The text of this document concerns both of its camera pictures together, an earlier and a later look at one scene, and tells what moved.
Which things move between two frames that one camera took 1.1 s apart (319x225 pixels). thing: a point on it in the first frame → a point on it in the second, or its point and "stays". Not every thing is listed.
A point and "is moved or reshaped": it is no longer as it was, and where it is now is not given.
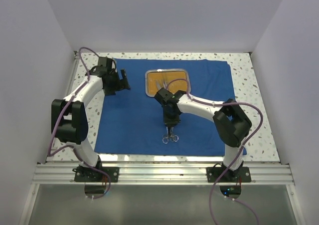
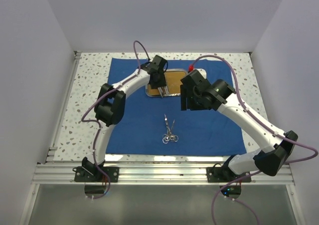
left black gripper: [111, 91] → [161, 83]
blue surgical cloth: [132, 122] stays
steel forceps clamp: [173, 138] is moved or reshaped
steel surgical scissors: [165, 136] stays
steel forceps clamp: [173, 137] stays
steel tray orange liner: [156, 79] stays
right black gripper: [169, 121] → [186, 102]
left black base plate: [89, 174] stays
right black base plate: [242, 175] stays
